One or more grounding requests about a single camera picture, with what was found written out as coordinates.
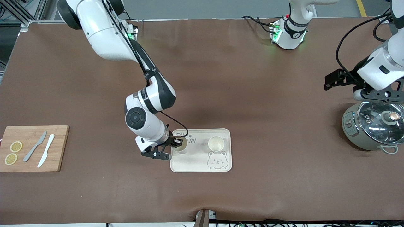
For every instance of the steel pot with glass lid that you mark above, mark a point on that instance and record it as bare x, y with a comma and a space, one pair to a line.
355, 138

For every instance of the grey plastic knife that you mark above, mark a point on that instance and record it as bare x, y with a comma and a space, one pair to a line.
33, 148

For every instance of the white IKEA cup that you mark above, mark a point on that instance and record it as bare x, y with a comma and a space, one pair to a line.
183, 150
216, 144

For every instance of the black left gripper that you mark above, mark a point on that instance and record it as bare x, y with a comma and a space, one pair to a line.
349, 78

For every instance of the white plastic knife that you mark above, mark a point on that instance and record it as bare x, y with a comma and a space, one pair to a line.
46, 149

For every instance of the brown table edge bracket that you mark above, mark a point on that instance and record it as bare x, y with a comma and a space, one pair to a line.
202, 219

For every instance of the wooden cutting board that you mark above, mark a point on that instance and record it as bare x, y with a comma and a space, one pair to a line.
60, 151

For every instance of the lemon slice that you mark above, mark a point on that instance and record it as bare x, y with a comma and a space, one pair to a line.
11, 159
16, 146

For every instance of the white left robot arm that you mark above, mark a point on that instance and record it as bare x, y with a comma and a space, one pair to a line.
378, 69

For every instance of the glass pot lid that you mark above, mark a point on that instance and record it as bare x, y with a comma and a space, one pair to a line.
375, 121

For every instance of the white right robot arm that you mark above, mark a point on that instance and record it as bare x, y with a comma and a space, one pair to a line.
107, 34

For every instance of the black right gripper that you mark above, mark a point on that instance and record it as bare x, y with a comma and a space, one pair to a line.
170, 141

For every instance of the cream bear print tray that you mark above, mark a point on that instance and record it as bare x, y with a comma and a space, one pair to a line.
195, 160

